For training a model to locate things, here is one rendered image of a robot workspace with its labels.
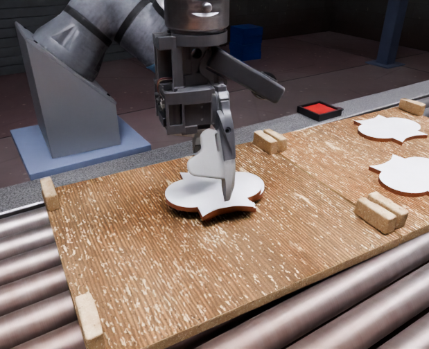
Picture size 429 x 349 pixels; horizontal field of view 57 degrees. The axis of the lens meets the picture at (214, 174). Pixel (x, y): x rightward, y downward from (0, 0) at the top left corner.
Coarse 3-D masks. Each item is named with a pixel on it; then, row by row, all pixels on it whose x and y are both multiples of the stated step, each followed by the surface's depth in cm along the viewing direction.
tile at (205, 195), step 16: (192, 176) 62; (240, 176) 62; (176, 192) 58; (192, 192) 58; (208, 192) 58; (240, 192) 58; (256, 192) 58; (176, 208) 55; (192, 208) 55; (208, 208) 54; (224, 208) 55; (240, 208) 55
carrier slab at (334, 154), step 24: (288, 144) 78; (312, 144) 78; (336, 144) 78; (360, 144) 78; (384, 144) 78; (408, 144) 78; (312, 168) 69; (336, 168) 69; (360, 168) 69; (336, 192) 63; (360, 192) 63; (384, 192) 63; (408, 216) 57
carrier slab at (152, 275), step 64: (64, 192) 63; (128, 192) 63; (320, 192) 63; (64, 256) 50; (128, 256) 50; (192, 256) 50; (256, 256) 50; (320, 256) 50; (128, 320) 41; (192, 320) 41
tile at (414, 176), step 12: (396, 156) 71; (372, 168) 68; (384, 168) 68; (396, 168) 68; (408, 168) 68; (420, 168) 68; (384, 180) 64; (396, 180) 64; (408, 180) 64; (420, 180) 64; (396, 192) 62; (408, 192) 61; (420, 192) 61
